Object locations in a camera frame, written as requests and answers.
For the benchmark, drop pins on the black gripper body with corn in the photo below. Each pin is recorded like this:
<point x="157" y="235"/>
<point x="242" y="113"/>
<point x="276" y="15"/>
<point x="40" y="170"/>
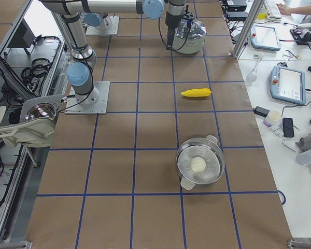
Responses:
<point x="171" y="25"/>

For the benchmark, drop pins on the yellow corn cob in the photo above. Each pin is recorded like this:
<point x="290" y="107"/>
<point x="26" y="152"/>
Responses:
<point x="196" y="93"/>

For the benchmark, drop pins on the glass pot lid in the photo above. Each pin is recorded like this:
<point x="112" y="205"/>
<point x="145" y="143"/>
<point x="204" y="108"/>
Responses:
<point x="198" y="164"/>

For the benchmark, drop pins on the person's hand on keyboard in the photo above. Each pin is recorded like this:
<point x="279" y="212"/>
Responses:
<point x="284" y="9"/>

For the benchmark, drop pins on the white rice cooker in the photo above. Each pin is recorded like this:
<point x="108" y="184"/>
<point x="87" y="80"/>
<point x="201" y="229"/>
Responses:
<point x="190" y="40"/>

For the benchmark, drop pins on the far teach pendant tablet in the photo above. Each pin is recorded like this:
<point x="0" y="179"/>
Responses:
<point x="264" y="37"/>

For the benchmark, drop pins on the teach pendant tablet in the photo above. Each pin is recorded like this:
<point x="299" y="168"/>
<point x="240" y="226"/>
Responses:
<point x="264" y="37"/>
<point x="288" y="85"/>

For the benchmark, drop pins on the white keyboard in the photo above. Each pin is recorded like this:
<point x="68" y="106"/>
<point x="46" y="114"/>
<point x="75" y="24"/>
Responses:
<point x="272" y="10"/>

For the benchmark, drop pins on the black power adapter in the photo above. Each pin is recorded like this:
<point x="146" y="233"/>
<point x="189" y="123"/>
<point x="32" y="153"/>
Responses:
<point x="260" y="111"/>

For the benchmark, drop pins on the near teach pendant tablet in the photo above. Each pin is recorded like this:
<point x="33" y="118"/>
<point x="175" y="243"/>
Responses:
<point x="288" y="85"/>

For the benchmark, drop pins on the white purple cup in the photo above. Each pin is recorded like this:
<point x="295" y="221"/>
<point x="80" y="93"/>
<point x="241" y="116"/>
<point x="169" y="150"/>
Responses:
<point x="271" y="118"/>

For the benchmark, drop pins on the steel bowl on stand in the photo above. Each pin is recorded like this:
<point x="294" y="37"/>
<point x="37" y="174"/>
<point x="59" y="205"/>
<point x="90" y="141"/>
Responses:
<point x="45" y="110"/>

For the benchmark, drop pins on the aluminium frame post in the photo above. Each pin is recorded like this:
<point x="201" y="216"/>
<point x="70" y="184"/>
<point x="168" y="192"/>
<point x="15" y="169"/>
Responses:
<point x="252" y="15"/>

